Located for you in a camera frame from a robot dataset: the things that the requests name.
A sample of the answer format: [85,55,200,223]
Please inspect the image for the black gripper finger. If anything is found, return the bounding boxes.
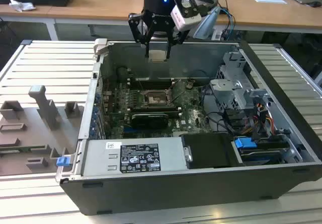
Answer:
[127,12,151,58]
[166,29,190,59]

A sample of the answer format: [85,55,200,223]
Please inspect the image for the silver square CPU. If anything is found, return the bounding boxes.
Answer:
[148,49,168,63]

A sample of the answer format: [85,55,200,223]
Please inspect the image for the metal socket cover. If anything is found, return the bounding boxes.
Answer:
[171,79,189,103]

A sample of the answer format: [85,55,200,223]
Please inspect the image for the black RAM slot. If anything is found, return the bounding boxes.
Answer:
[130,83,175,90]
[129,109,183,115]
[130,79,175,85]
[129,105,182,111]

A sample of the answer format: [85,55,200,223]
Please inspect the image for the CPU socket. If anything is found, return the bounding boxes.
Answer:
[140,89,173,108]

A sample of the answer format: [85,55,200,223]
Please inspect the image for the blue expansion slot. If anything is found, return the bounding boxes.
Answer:
[124,128,154,138]

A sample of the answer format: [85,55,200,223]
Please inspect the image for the wooden office desk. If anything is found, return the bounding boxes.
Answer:
[0,0,322,41]

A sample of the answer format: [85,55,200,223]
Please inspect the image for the metal drive cage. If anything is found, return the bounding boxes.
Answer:
[208,50,275,111]

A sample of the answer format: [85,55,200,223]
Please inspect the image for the green motherboard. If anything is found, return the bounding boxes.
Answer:
[100,79,214,137]

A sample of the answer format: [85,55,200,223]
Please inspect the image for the black graphics card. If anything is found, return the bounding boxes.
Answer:
[130,112,169,129]

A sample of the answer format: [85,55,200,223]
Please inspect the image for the white paper sheet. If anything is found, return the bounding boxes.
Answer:
[252,0,287,5]

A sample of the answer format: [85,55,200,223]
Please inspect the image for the crumpled white paper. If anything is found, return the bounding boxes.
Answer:
[9,0,36,13]

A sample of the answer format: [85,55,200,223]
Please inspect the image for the hard disk in blue carrier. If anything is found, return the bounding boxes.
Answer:
[232,137,290,167]

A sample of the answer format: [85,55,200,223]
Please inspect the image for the grey power supply unit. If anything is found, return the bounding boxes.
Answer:
[82,137,193,177]

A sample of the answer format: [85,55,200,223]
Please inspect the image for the grey parts rack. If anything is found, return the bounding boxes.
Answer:
[0,85,85,177]

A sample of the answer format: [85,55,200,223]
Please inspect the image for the blue case latch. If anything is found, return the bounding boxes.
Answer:
[56,156,70,168]

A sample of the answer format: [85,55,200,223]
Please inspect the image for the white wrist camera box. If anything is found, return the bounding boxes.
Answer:
[170,0,202,31]

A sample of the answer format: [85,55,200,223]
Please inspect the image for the blue cable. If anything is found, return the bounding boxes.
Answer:
[217,6,237,42]

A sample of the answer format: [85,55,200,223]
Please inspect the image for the black wire bundle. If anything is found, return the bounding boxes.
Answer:
[203,109,252,138]

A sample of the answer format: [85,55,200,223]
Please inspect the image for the yellow red power wires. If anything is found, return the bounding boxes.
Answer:
[248,103,275,136]

